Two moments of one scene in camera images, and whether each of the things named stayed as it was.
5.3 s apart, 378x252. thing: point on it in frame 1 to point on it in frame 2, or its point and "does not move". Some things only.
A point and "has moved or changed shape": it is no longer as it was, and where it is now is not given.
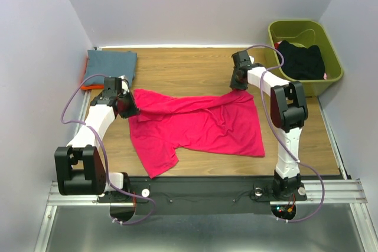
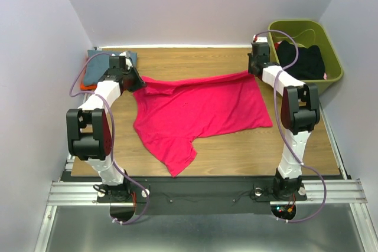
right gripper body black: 235,82 to 251,62
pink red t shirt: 168,125 has moved or changed shape
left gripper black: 133,111 to 139,82
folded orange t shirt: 85,87 does not move
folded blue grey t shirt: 107,64 does not move
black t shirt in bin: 301,63 does not move
